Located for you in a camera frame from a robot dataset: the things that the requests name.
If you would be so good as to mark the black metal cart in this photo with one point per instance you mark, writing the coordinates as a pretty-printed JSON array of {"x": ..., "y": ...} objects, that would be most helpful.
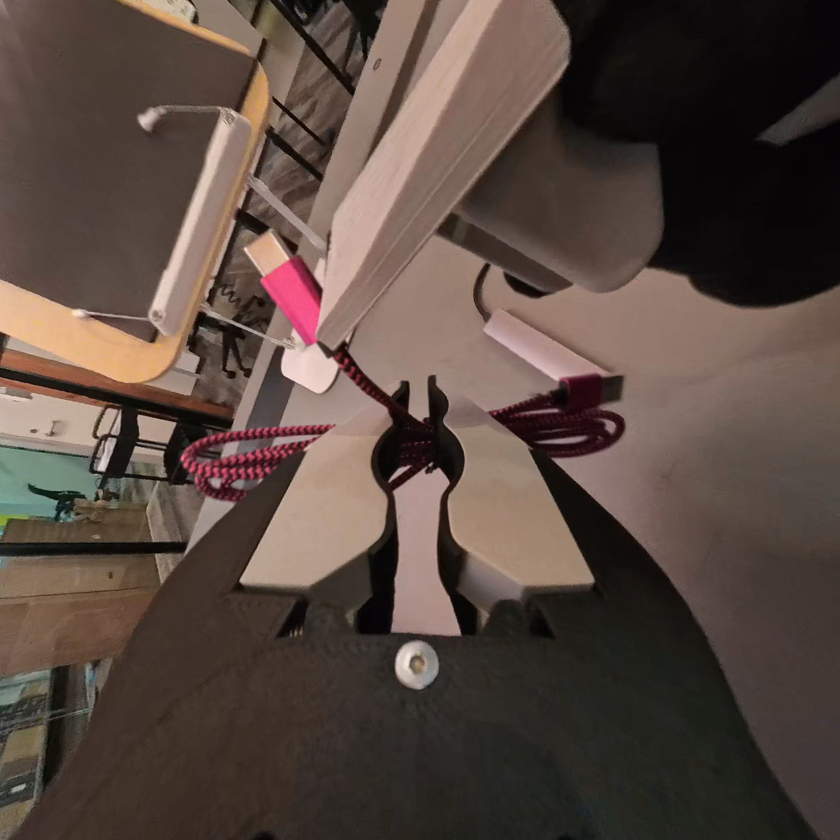
[{"x": 124, "y": 446}]

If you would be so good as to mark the wooden desk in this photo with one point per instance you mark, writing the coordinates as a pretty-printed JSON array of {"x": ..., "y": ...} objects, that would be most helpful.
[{"x": 98, "y": 390}]

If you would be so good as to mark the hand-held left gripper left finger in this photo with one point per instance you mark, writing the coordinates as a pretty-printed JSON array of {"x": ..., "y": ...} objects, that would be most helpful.
[{"x": 321, "y": 518}]

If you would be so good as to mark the black office chair base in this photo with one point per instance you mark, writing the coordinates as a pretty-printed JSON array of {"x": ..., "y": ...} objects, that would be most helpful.
[{"x": 233, "y": 348}]

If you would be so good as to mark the person's right hand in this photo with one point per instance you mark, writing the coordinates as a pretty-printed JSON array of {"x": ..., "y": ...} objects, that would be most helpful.
[{"x": 722, "y": 131}]

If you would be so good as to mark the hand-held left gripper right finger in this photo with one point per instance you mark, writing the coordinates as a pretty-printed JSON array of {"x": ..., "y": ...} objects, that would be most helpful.
[{"x": 518, "y": 525}]

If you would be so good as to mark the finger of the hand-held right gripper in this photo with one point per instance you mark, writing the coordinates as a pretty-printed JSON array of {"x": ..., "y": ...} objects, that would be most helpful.
[{"x": 426, "y": 164}]

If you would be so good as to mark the wooden board with dark panel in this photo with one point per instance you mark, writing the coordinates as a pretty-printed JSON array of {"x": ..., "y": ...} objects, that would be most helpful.
[{"x": 98, "y": 164}]

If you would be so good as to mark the white tablet stand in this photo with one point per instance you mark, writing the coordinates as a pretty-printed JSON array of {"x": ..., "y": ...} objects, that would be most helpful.
[{"x": 197, "y": 229}]

